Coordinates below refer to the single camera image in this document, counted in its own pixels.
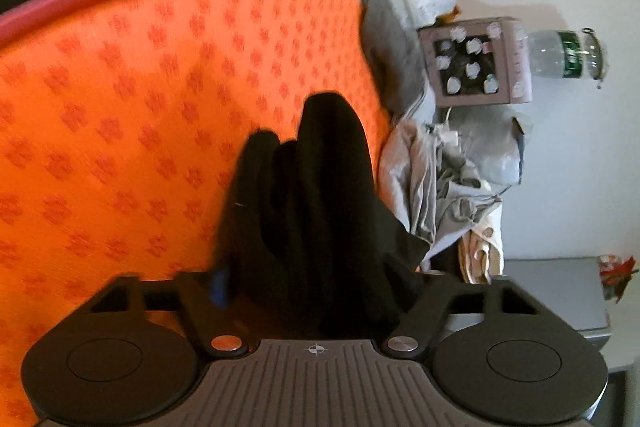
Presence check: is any black garment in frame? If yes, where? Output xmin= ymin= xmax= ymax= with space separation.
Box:
xmin=209 ymin=92 xmax=428 ymax=339

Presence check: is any white cream garment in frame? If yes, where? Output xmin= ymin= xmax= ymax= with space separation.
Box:
xmin=458 ymin=225 xmax=504 ymax=285

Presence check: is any light grey crumpled garment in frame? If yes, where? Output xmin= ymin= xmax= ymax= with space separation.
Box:
xmin=378 ymin=119 xmax=502 ymax=273

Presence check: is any grey plastic bag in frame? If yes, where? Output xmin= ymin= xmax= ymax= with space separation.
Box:
xmin=439 ymin=105 xmax=533 ymax=187

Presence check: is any orange patterned tablecloth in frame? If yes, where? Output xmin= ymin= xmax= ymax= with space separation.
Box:
xmin=1 ymin=0 xmax=388 ymax=426

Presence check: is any pink water dispenser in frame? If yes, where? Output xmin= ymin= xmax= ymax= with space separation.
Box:
xmin=418 ymin=17 xmax=533 ymax=108

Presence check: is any dark grey folded garment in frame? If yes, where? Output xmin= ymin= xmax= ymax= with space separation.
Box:
xmin=359 ymin=0 xmax=428 ymax=120

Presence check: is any clear water bottle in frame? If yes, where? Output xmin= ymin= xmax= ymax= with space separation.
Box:
xmin=527 ymin=27 xmax=608 ymax=88

